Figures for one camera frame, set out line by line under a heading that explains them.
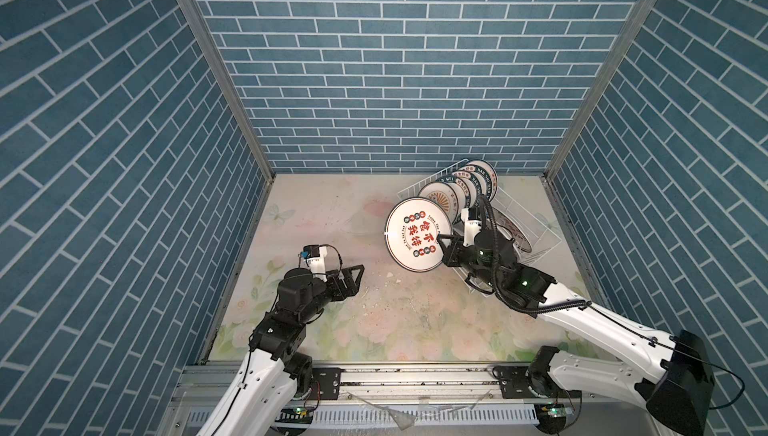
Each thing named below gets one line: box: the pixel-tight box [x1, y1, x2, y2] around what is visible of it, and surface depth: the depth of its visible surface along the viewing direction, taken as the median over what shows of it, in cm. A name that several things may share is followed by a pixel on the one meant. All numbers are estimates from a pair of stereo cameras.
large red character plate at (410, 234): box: [384, 196, 453, 273], surface depth 80 cm
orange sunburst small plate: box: [418, 182, 459, 224], surface depth 104 cm
